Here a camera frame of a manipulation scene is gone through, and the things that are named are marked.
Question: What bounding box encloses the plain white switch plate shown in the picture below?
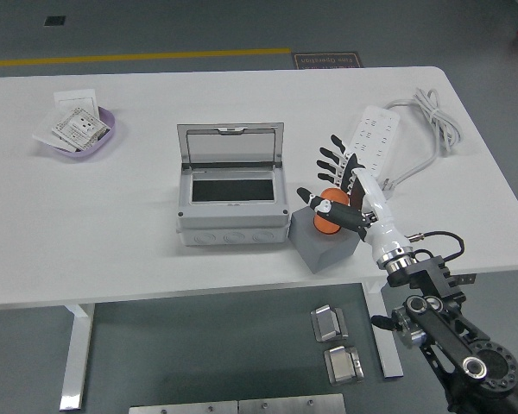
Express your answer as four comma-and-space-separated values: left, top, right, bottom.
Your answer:
53, 88, 101, 118

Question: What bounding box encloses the white table leg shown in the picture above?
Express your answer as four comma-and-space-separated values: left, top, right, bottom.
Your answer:
59, 303, 97, 411
362, 279, 405, 380

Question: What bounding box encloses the white wall socket panel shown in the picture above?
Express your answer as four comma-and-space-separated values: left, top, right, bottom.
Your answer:
49, 107, 110, 152

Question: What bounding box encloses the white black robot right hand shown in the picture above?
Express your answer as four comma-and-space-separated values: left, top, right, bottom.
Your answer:
296, 135, 414, 264

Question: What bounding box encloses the grey cube with round hole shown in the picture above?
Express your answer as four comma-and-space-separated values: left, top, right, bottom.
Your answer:
287, 206, 360, 276

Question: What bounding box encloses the metal floor bracket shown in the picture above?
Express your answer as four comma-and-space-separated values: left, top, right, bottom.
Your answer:
309, 304, 350, 344
323, 344, 366, 386

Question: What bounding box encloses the purple plastic tray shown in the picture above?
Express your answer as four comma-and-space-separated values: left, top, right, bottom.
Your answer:
41, 106, 118, 163

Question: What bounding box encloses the white flat cover plate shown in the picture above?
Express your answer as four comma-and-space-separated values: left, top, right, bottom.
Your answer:
31, 124, 79, 153

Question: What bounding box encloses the dark floor sign with text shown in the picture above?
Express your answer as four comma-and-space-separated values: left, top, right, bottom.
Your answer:
291, 51, 365, 70

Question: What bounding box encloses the orange cylinder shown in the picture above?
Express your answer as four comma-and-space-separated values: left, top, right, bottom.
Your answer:
313, 188, 351, 236

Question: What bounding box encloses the grey metal base plate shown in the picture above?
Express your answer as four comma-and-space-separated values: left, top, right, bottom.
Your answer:
237, 392, 346, 414
128, 400, 239, 414

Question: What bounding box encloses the white power cord with plug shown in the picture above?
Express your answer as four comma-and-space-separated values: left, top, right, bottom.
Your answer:
373, 87, 463, 202

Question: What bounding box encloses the grey junction box with lid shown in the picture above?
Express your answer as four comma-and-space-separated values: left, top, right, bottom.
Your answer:
174, 122, 291, 248

